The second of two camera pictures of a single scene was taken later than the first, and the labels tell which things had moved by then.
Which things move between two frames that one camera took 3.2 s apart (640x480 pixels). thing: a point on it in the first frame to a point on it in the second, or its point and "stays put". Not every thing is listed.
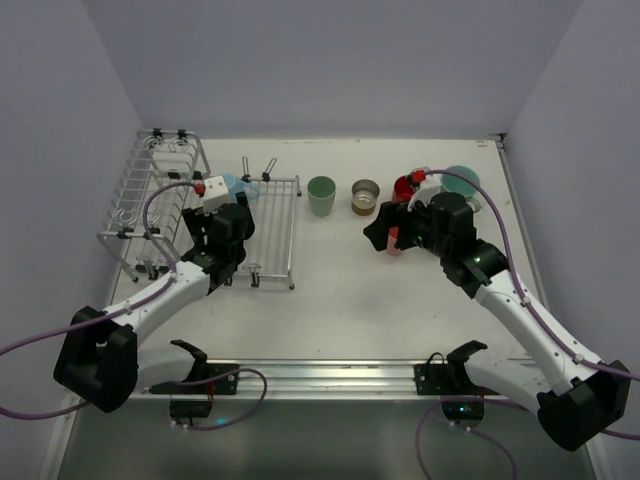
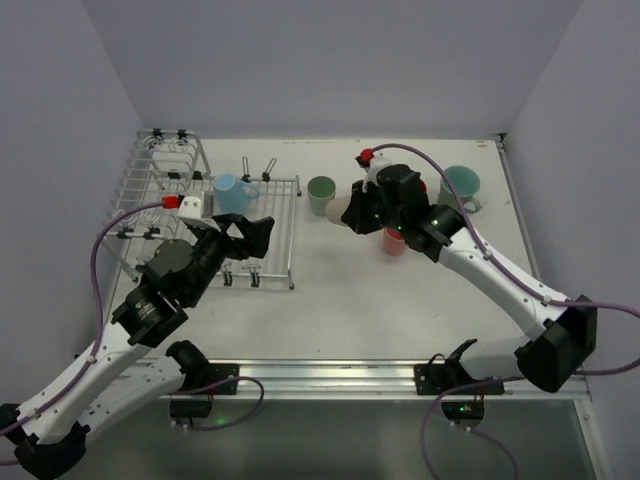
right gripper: x=396 y=228 to x=370 y=206
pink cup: x=393 y=236 stays put
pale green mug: x=454 y=184 stays put
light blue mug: x=235 y=186 stays put
